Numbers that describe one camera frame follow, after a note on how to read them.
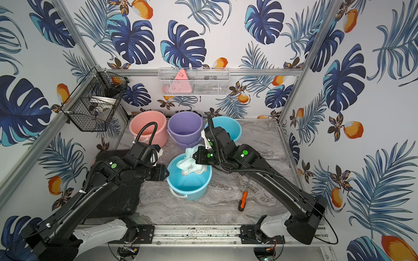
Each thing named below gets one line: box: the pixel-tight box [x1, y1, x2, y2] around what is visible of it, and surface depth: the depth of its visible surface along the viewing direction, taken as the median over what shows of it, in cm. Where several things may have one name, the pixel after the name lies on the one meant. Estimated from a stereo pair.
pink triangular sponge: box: [162, 68, 193, 95], surface depth 92 cm
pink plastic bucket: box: [128, 110, 168, 148], surface depth 100 cm
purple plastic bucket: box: [166, 110, 205, 149], surface depth 100 cm
